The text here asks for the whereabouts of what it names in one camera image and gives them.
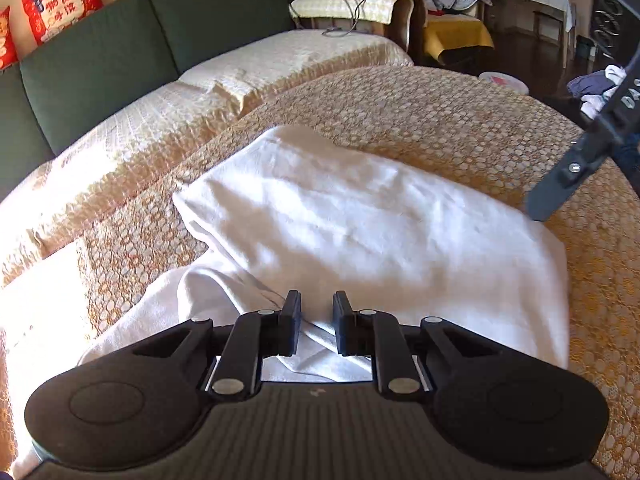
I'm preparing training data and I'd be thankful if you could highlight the white printed sweatshirt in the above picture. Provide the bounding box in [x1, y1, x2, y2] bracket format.
[84, 126, 570, 382]

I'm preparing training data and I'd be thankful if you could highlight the clothes pile on chair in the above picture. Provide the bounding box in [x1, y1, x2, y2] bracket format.
[566, 64, 639, 127]

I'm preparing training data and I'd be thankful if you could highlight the round table lace cloth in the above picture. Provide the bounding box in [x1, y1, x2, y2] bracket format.
[0, 64, 640, 480]

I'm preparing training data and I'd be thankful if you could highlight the dining table white cloth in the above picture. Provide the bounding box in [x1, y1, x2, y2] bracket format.
[464, 0, 576, 66]

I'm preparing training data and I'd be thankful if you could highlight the armchair with yellow cover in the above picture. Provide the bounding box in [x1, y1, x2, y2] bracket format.
[288, 0, 495, 67]

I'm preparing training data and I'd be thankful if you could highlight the green sofa with lace cover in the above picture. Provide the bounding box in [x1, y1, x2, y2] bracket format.
[1, 0, 411, 284]

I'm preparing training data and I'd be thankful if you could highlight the red rabbit cushion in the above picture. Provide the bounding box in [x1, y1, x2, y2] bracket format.
[0, 6, 18, 70]

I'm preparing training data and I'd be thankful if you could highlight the red text cushion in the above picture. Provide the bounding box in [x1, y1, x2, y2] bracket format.
[22, 0, 103, 46]

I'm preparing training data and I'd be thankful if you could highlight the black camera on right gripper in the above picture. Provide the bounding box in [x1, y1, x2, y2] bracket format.
[590, 0, 640, 65]

